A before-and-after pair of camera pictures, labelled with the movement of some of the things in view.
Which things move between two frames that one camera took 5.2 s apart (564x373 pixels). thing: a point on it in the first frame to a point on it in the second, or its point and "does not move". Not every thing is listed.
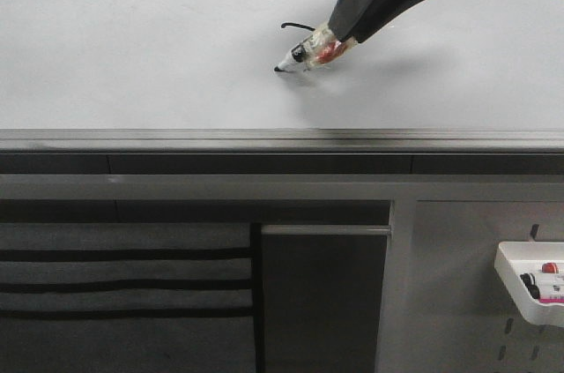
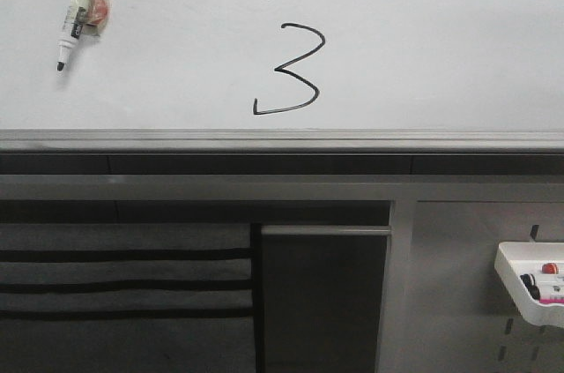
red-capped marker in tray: [550, 267] does not move
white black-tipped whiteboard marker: [316, 49] to [88, 9]
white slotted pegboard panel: [445, 307] does not move
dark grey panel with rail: [322, 297] does not move
